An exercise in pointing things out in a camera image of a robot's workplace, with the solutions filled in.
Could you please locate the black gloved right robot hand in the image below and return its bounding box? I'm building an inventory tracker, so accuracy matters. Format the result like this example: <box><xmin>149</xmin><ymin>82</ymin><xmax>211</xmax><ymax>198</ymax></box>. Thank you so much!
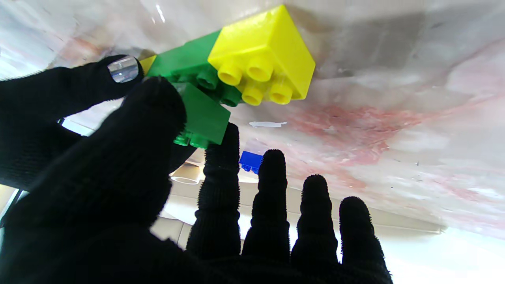
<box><xmin>0</xmin><ymin>55</ymin><xmax>144</xmax><ymax>190</ymax></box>

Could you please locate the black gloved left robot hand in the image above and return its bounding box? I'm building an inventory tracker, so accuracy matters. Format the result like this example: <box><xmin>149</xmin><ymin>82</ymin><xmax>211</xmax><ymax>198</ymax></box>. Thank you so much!
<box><xmin>0</xmin><ymin>77</ymin><xmax>393</xmax><ymax>284</ymax></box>

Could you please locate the yellow toy brick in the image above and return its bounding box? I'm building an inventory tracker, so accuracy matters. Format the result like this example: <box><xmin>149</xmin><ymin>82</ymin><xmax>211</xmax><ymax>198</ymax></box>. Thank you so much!
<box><xmin>138</xmin><ymin>55</ymin><xmax>157</xmax><ymax>75</ymax></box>
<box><xmin>208</xmin><ymin>4</ymin><xmax>316</xmax><ymax>106</ymax></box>

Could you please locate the green toy brick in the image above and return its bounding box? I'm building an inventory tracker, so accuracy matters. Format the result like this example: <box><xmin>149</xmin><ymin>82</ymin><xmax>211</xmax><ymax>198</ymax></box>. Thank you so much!
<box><xmin>147</xmin><ymin>47</ymin><xmax>182</xmax><ymax>83</ymax></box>
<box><xmin>173</xmin><ymin>82</ymin><xmax>232</xmax><ymax>149</ymax></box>
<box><xmin>174</xmin><ymin>30</ymin><xmax>243</xmax><ymax>108</ymax></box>

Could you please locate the blue toy brick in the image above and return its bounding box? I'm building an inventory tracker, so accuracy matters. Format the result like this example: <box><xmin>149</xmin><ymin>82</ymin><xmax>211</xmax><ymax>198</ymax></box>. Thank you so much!
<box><xmin>239</xmin><ymin>151</ymin><xmax>264</xmax><ymax>174</ymax></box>

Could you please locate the round wooden bowl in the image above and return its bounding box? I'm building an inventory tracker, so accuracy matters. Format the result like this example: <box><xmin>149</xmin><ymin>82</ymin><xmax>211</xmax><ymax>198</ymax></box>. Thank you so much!
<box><xmin>170</xmin><ymin>161</ymin><xmax>206</xmax><ymax>185</ymax></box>

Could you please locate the beige fabric sofa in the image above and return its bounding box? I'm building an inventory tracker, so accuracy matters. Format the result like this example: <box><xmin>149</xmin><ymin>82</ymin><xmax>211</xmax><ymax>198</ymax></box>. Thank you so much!
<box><xmin>150</xmin><ymin>174</ymin><xmax>446</xmax><ymax>261</ymax></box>

